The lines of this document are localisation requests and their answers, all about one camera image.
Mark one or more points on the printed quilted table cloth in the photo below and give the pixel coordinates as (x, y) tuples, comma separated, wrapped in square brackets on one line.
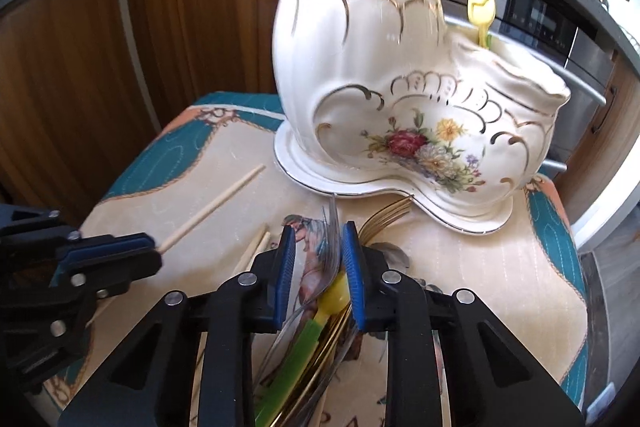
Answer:
[(450, 307)]

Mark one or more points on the gold fork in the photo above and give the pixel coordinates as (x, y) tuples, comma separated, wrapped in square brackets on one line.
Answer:
[(372, 227), (387, 207)]

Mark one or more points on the white floral ceramic utensil holder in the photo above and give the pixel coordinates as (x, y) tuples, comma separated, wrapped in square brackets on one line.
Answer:
[(350, 82)]

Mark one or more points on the stainless steel oven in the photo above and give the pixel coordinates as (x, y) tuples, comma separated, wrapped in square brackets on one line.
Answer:
[(585, 72)]

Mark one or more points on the wooden chopstick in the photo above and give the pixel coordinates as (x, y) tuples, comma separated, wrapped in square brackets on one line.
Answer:
[(215, 207), (252, 252)]

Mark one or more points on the narrow wooden base cabinet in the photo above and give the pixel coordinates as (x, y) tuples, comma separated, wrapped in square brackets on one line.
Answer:
[(615, 117)]

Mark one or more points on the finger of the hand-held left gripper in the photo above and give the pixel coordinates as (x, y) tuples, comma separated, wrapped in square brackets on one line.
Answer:
[(125, 269), (110, 243)]

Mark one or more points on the silver fork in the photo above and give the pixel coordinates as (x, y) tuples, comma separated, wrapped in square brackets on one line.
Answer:
[(327, 232)]

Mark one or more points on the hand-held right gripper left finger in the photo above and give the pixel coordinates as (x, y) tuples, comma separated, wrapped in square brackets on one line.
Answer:
[(285, 277)]

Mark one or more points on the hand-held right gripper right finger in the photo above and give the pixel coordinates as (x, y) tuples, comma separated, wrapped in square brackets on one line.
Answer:
[(352, 277)]

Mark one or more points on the wide wooden base cabinet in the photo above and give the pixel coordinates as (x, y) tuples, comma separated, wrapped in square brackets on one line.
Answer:
[(200, 22)]

